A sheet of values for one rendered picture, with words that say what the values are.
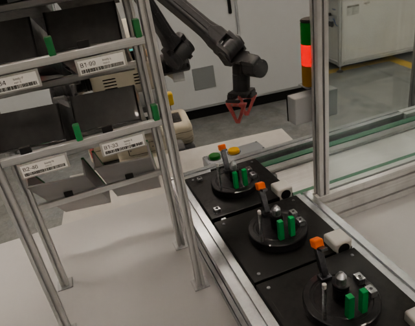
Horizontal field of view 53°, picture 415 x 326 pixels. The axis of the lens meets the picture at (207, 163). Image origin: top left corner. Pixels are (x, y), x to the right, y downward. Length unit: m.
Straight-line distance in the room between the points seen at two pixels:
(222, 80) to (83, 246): 3.17
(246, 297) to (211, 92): 3.50
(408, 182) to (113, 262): 0.88
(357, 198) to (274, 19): 3.23
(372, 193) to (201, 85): 3.13
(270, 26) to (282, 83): 0.60
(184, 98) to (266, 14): 1.13
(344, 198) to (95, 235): 0.75
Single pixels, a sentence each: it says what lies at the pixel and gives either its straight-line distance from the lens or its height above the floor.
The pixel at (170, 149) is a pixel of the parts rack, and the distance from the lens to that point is 0.84.
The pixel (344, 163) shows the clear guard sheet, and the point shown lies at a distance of 1.17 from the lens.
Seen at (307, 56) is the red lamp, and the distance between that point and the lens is 1.02.
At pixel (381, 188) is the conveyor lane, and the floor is 0.92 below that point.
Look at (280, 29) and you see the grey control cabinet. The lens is 4.33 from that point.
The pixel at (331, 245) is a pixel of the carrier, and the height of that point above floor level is 0.98.
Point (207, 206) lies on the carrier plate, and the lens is 1.13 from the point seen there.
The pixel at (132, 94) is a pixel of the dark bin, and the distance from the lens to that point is 0.85.
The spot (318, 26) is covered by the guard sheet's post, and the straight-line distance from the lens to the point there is 0.98.
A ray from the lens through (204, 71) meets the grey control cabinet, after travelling 4.18.
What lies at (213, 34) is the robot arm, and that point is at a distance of 1.32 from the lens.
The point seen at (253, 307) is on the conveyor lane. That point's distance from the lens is 0.87.
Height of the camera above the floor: 1.60
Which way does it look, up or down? 28 degrees down
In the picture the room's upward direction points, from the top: 9 degrees counter-clockwise
